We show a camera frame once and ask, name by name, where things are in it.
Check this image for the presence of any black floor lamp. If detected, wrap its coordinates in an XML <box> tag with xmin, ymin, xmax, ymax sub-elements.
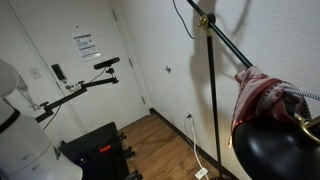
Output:
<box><xmin>185</xmin><ymin>0</ymin><xmax>320</xmax><ymax>180</ymax></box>

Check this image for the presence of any dark baseboard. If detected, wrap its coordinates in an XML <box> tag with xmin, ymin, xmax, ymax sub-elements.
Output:
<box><xmin>149</xmin><ymin>107</ymin><xmax>239</xmax><ymax>180</ymax></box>

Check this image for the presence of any white door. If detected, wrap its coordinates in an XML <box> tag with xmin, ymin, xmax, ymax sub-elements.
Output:
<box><xmin>8</xmin><ymin>0</ymin><xmax>151</xmax><ymax>134</ymax></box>

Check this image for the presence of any orange cart latch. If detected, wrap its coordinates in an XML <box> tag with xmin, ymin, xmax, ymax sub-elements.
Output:
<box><xmin>99</xmin><ymin>144</ymin><xmax>112</xmax><ymax>153</ymax></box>

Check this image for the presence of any white paper notice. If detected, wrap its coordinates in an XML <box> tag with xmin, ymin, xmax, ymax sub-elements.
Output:
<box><xmin>72</xmin><ymin>32</ymin><xmax>101</xmax><ymax>63</ymax></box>

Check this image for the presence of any white power adapter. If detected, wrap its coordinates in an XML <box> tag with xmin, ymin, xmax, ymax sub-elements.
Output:
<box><xmin>194</xmin><ymin>167</ymin><xmax>209</xmax><ymax>180</ymax></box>

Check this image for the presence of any red patterned cloth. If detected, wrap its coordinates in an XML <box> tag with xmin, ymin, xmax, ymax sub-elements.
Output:
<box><xmin>231</xmin><ymin>64</ymin><xmax>313</xmax><ymax>126</ymax></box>

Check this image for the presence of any black equipment cart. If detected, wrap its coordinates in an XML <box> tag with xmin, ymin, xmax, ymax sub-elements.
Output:
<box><xmin>59</xmin><ymin>121</ymin><xmax>144</xmax><ymax>180</ymax></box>

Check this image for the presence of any black electronic door lock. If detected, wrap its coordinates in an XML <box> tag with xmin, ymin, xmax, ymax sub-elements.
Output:
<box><xmin>51</xmin><ymin>63</ymin><xmax>68</xmax><ymax>84</ymax></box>

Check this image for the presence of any black stereo camera bar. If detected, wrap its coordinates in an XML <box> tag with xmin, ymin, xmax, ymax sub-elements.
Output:
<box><xmin>93</xmin><ymin>56</ymin><xmax>121</xmax><ymax>71</ymax></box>

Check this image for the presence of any white power cable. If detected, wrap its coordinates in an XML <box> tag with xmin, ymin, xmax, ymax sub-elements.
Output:
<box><xmin>184</xmin><ymin>115</ymin><xmax>206</xmax><ymax>172</ymax></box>

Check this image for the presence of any silver door handle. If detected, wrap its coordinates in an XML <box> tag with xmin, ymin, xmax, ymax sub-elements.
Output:
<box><xmin>64</xmin><ymin>82</ymin><xmax>83</xmax><ymax>93</ymax></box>

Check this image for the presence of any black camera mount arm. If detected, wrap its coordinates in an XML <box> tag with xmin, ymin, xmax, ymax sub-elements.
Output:
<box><xmin>34</xmin><ymin>67</ymin><xmax>120</xmax><ymax>124</ymax></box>

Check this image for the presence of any black camera cable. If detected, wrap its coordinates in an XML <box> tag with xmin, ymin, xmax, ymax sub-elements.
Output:
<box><xmin>42</xmin><ymin>68</ymin><xmax>107</xmax><ymax>131</ymax></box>

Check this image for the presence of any white light switch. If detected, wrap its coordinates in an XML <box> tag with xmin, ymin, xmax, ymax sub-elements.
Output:
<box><xmin>29</xmin><ymin>67</ymin><xmax>43</xmax><ymax>80</ymax></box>

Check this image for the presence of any white wall phone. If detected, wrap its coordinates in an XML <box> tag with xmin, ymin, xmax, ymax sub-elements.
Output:
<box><xmin>14</xmin><ymin>74</ymin><xmax>41</xmax><ymax>112</ymax></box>

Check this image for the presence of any braided lamp cord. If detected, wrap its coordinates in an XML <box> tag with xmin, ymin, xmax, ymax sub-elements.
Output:
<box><xmin>172</xmin><ymin>0</ymin><xmax>320</xmax><ymax>102</ymax></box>

